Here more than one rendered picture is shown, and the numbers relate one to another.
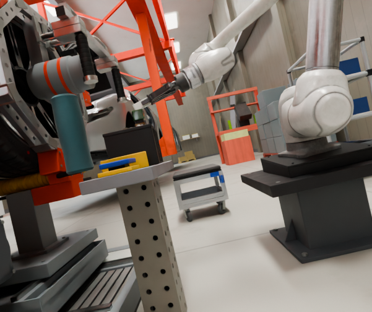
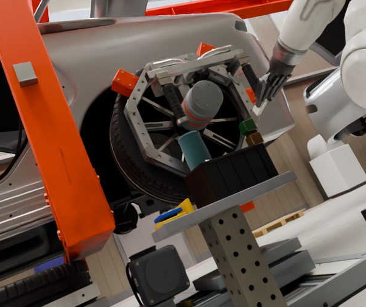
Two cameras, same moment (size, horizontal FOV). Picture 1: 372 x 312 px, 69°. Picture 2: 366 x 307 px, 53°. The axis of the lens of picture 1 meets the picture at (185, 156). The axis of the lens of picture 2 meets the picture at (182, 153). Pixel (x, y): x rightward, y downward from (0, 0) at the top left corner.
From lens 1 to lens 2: 86 cm
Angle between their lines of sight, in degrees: 64
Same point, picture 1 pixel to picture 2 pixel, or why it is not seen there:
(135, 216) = (215, 253)
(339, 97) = (360, 59)
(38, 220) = not seen: hidden behind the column
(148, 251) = (232, 286)
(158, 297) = not seen: outside the picture
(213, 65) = (292, 28)
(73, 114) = (190, 152)
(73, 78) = (195, 111)
